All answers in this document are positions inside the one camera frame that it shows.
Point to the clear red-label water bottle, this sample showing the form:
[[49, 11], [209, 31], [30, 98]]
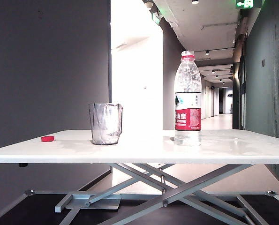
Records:
[[188, 117]]

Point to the clear faceted glass mug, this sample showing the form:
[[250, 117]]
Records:
[[105, 126]]

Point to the red plastic bottle cap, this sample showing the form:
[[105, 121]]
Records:
[[47, 139]]

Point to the white folding lift table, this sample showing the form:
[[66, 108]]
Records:
[[176, 194], [29, 192]]

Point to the small green exit sign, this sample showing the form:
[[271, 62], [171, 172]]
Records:
[[156, 19]]

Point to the black knob under table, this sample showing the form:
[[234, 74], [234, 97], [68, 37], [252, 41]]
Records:
[[23, 165]]

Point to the large green exit sign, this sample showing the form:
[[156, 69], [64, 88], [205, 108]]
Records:
[[248, 3]]

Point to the grey wall switch plate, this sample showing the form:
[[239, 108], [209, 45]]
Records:
[[263, 62]]

